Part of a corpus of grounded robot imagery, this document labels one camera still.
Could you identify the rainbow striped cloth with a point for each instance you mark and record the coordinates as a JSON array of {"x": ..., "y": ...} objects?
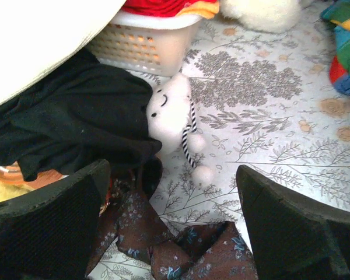
[{"x": 338, "y": 14}]

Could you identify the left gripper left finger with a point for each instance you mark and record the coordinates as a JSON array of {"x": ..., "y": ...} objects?
[{"x": 48, "y": 233}]

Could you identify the black cloth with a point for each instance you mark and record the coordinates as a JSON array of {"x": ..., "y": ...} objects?
[{"x": 82, "y": 111}]

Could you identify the red cloth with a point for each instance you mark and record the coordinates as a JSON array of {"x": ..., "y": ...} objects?
[{"x": 172, "y": 8}]

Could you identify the white plastic laundry basket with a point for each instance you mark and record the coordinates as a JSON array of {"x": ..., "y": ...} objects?
[{"x": 145, "y": 43}]

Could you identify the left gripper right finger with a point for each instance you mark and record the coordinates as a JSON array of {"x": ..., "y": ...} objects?
[{"x": 292, "y": 236}]

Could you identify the brown floral necktie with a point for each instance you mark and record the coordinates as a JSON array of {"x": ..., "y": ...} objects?
[{"x": 211, "y": 251}]

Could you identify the small white smiling plush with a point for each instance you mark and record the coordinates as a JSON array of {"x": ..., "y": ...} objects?
[{"x": 172, "y": 120}]

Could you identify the white fluffy plush toy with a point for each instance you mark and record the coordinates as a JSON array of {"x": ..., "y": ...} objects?
[{"x": 270, "y": 16}]

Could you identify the cream canvas tote bag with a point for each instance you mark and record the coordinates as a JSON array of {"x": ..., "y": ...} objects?
[{"x": 38, "y": 36}]

